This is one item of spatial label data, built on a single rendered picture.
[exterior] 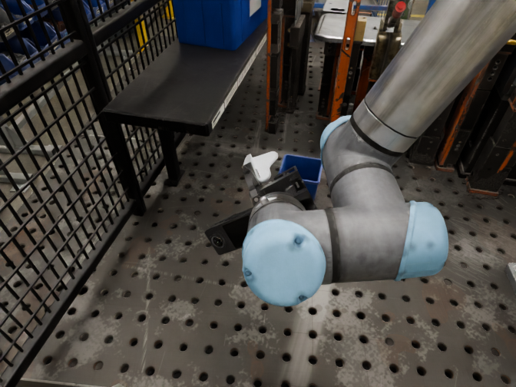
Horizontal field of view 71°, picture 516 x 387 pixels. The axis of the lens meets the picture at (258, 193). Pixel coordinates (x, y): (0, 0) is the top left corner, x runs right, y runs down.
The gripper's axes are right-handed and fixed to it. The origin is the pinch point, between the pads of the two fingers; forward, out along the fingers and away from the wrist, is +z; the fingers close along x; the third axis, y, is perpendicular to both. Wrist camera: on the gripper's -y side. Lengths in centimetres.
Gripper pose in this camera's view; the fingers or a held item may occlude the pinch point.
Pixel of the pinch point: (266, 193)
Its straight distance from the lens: 66.5
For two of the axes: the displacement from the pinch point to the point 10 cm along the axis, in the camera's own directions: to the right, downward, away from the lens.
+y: 8.8, -4.6, -1.3
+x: -4.8, -8.6, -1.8
